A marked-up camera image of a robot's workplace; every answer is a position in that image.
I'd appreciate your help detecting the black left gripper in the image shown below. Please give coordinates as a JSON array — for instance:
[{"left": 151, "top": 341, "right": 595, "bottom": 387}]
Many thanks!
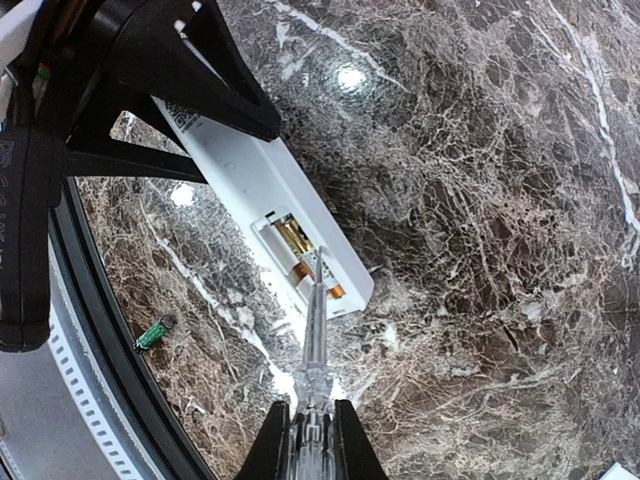
[{"left": 14, "top": 1, "right": 281, "bottom": 184}]

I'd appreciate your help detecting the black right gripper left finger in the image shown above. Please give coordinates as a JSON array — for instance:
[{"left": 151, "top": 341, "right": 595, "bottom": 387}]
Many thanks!
[{"left": 235, "top": 401, "right": 291, "bottom": 480}]

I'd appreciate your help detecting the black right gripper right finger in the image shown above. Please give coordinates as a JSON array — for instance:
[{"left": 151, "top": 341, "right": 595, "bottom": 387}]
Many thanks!
[{"left": 333, "top": 400, "right": 388, "bottom": 480}]

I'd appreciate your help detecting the green AAA battery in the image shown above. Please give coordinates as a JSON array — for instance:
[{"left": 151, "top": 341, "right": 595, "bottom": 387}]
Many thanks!
[{"left": 133, "top": 314, "right": 177, "bottom": 354}]

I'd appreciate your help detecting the white remote control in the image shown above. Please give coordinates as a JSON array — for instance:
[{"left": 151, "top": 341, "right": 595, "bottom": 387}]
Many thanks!
[{"left": 154, "top": 99, "right": 374, "bottom": 318}]

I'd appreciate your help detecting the white battery cover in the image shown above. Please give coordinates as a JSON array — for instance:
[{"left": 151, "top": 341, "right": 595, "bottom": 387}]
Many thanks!
[{"left": 599, "top": 462, "right": 639, "bottom": 480}]

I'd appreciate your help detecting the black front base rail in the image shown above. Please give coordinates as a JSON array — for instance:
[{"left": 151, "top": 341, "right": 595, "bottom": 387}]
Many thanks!
[{"left": 50, "top": 179, "right": 215, "bottom": 479}]

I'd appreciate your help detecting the white left cable duct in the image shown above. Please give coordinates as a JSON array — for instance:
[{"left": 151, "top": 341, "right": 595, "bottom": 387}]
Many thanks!
[{"left": 48, "top": 259, "right": 156, "bottom": 479}]

